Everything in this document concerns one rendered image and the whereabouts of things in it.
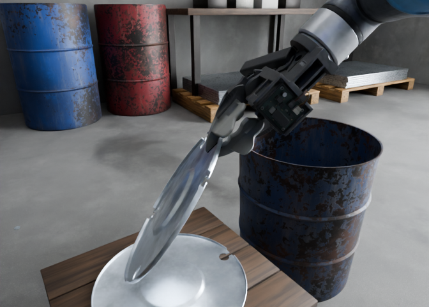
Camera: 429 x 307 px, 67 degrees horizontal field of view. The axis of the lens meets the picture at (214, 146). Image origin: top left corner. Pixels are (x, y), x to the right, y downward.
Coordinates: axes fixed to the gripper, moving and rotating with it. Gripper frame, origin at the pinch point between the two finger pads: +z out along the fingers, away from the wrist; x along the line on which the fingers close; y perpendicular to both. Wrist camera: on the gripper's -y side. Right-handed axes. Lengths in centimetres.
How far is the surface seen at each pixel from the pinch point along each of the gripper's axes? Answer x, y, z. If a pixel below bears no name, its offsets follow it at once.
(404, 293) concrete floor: 92, -18, -1
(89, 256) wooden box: 3.0, -13.4, 37.9
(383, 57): 241, -349, -186
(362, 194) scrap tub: 51, -21, -13
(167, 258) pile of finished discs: 14.4, -9.1, 26.3
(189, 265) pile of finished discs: 17.0, -5.5, 22.9
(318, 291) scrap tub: 67, -20, 16
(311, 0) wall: 116, -365, -161
